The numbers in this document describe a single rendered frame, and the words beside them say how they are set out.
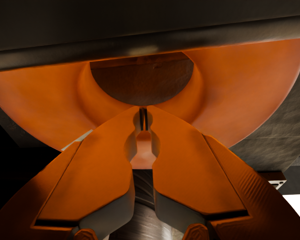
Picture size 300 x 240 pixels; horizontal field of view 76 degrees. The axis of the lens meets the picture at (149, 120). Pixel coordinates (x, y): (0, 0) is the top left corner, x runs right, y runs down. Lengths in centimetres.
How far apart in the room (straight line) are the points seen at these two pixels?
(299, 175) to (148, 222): 932
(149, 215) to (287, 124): 22
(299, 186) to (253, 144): 890
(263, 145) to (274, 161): 7
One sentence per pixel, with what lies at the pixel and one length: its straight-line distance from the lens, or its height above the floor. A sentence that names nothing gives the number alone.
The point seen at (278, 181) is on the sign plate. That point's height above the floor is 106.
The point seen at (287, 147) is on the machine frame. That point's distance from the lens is 43.
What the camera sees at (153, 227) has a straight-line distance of 32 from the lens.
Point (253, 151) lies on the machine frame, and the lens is 41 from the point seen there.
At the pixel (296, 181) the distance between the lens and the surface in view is 937.
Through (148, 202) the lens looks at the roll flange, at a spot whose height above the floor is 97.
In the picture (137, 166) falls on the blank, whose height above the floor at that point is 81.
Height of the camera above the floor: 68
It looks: 46 degrees up
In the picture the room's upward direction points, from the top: 178 degrees clockwise
